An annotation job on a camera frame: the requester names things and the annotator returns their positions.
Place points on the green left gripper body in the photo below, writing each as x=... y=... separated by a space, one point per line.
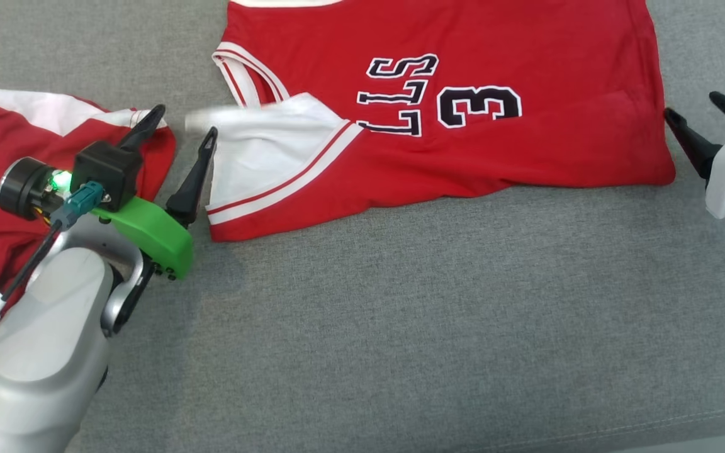
x=161 y=236

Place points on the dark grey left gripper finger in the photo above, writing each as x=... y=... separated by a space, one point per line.
x=143 y=129
x=192 y=185

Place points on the red basketball jersey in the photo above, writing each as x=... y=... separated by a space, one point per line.
x=557 y=151

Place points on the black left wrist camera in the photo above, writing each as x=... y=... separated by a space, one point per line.
x=107 y=167

